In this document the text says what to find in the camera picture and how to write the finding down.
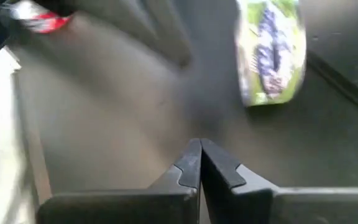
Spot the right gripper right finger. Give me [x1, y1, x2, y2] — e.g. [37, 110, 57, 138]
[200, 138, 358, 224]

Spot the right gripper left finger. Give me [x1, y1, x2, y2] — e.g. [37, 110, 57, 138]
[35, 138, 203, 224]

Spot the green-label can silver lid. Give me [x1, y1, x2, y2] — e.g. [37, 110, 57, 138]
[234, 0, 307, 107]

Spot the red-label tuna can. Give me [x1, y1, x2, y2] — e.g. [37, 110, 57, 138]
[9, 0, 73, 34]

